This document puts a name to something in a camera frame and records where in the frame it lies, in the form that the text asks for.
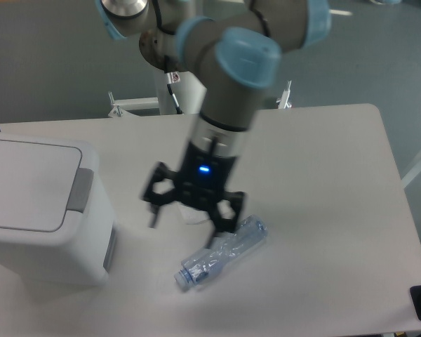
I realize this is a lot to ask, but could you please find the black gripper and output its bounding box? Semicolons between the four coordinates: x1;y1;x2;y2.
142;143;246;249

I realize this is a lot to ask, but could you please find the white trash can lid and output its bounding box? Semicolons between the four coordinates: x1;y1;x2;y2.
0;133;99;232

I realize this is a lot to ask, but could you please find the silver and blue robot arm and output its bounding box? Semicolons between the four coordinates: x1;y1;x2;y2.
95;1;331;239

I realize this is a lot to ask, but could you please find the white trash can body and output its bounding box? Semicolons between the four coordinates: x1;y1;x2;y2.
0;131;118;288

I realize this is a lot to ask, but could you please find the crumpled white tissue paper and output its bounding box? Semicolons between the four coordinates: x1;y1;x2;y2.
178;204;209;225

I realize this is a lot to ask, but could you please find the crushed clear plastic bottle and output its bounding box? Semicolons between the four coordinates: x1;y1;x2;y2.
174;215;268;292

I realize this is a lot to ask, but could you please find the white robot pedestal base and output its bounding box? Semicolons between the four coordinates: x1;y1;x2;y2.
107;27;208;118

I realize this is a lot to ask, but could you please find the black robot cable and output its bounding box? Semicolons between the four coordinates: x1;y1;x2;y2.
163;55;185;115

